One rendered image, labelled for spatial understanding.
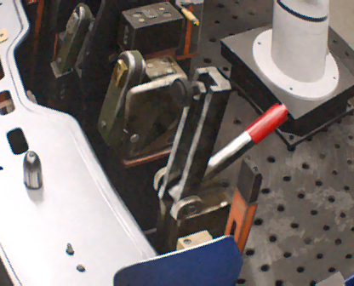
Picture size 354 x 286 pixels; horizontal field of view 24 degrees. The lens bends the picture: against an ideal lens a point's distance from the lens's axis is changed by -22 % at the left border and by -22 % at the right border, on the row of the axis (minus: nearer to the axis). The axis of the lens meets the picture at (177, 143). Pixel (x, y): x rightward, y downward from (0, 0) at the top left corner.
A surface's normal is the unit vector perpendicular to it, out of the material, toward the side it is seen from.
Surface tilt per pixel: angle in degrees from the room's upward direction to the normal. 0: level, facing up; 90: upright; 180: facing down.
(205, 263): 90
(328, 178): 0
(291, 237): 0
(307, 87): 5
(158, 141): 90
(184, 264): 90
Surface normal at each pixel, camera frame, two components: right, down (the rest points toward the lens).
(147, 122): 0.44, 0.66
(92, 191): 0.08, -0.70
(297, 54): -0.31, 0.72
